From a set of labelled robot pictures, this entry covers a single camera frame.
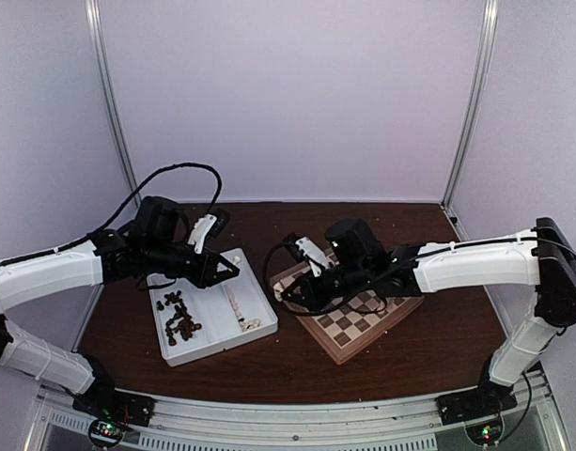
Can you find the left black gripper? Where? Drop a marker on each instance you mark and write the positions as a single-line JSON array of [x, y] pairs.
[[205, 275]]

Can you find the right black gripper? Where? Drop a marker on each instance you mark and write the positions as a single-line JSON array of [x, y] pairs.
[[311, 300]]

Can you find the light chess queen piece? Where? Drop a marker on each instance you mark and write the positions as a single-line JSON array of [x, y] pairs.
[[277, 295]]

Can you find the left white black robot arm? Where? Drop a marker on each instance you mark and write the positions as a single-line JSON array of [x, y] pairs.
[[158, 240]]

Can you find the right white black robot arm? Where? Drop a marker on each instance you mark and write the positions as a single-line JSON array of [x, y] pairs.
[[539, 257]]

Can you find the wooden chess board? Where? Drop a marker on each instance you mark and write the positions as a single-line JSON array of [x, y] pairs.
[[346, 331]]

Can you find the pile of dark chess pieces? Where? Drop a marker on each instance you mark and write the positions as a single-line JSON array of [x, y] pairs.
[[181, 322]]

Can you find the left controller board with LEDs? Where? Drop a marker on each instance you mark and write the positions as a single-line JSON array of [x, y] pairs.
[[104, 434]]

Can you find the controller board with leds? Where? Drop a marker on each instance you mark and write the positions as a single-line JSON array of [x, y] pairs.
[[484, 434], [104, 434]]

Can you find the right controller board with LEDs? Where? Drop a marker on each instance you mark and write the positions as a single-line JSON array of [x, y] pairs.
[[484, 434]]

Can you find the white plastic compartment tray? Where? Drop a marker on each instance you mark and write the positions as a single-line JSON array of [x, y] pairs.
[[232, 313]]

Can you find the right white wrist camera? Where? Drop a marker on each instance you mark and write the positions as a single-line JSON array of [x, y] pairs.
[[303, 249]]

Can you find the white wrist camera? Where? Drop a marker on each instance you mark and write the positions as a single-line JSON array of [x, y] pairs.
[[303, 249], [208, 226]]

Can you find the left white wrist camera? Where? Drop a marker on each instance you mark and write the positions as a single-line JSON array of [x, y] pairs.
[[208, 226]]

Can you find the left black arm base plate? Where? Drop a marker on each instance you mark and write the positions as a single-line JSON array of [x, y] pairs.
[[125, 409]]

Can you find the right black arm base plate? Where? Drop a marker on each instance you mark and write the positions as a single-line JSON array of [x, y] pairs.
[[472, 404]]

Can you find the front aluminium frame rail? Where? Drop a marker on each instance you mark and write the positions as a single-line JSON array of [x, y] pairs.
[[407, 423]]

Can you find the left aluminium frame post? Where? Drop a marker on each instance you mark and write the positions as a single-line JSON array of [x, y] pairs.
[[95, 28]]

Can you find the aluminium frame post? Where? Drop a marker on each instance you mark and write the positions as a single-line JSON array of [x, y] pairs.
[[483, 59], [95, 28]]

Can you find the right aluminium frame post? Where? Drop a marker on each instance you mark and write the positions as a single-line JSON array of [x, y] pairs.
[[483, 59]]

